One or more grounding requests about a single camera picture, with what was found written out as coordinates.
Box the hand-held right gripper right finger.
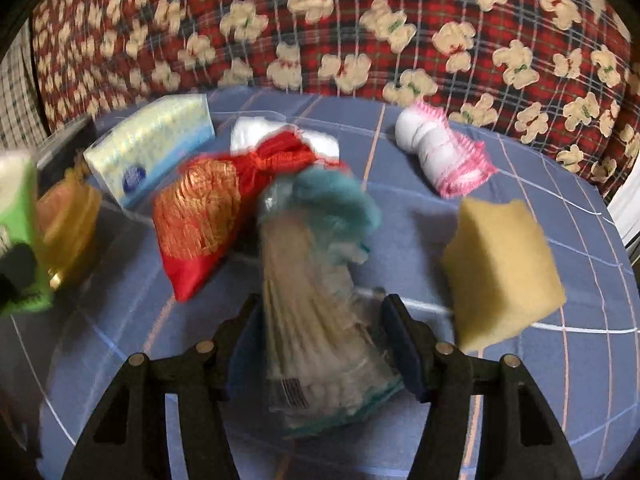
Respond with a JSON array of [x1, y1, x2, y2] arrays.
[[380, 294, 583, 480]]

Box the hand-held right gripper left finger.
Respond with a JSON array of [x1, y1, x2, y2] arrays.
[[62, 294, 268, 480]]

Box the clear cotton swab bag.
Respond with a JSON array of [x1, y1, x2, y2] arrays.
[[257, 180, 403, 433]]

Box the yellow sponge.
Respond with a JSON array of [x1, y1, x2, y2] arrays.
[[441, 197, 568, 353]]

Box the red and gold pouch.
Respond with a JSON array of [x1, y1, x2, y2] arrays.
[[152, 130, 351, 303]]

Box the teal fluffy cloth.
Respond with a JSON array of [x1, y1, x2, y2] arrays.
[[292, 167, 383, 266]]

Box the green tissue packet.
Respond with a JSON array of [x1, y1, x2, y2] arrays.
[[0, 151, 53, 317]]

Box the orange soap bar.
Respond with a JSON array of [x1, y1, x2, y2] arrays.
[[36, 167, 103, 291]]

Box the white pads in pink net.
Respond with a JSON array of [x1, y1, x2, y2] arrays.
[[394, 101, 500, 198]]

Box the light blue tissue pack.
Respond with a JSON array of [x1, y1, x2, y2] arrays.
[[82, 94, 217, 210]]

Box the red plaid bear-print blanket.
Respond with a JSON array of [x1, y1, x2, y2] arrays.
[[30, 0, 640, 201]]

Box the beige checked cloth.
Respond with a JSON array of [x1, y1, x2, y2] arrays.
[[0, 25, 48, 151]]

